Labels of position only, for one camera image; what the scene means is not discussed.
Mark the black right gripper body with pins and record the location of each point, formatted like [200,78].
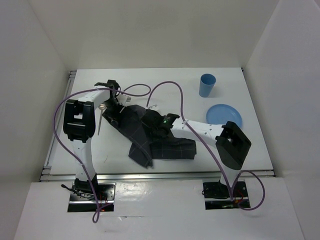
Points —
[155,129]

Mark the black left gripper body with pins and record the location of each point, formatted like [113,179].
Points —
[112,104]

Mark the dark grey checked cloth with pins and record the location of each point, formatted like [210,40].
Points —
[147,144]

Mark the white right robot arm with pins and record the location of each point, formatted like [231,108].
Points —
[231,143]

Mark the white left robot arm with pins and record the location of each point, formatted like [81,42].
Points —
[79,125]

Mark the silver metal spoon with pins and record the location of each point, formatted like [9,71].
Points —
[102,107]

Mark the blue plastic plate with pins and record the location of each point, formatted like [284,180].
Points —
[220,114]

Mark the blue plastic cup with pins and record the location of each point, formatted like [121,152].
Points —
[207,82]

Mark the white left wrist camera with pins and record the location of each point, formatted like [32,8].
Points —
[124,100]

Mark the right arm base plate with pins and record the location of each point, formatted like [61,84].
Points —
[216,196]

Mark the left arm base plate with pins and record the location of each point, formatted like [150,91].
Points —
[81,202]

